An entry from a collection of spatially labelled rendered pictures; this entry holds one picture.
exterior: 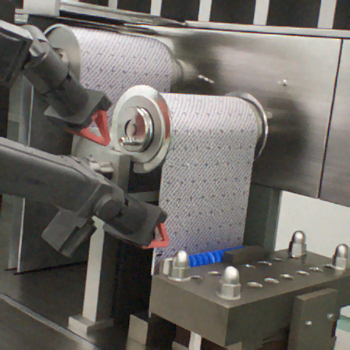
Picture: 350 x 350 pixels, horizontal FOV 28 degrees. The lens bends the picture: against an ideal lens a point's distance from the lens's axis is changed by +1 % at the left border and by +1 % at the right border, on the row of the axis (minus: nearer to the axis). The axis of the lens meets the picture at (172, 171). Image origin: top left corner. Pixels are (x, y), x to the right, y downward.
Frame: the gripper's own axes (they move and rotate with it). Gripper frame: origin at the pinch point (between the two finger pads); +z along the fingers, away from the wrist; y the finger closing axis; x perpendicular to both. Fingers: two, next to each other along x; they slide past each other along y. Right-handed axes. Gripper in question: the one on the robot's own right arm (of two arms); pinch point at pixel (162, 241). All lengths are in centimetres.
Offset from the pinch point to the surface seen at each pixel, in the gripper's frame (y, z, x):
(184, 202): 0.3, 0.3, 7.6
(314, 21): -2, 13, 54
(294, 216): -148, 254, 87
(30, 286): -30.9, 5.0, -16.4
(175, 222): 0.2, 0.4, 3.8
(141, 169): -4.5, -7.9, 8.8
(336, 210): -122, 249, 95
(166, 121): 0.2, -12.3, 16.4
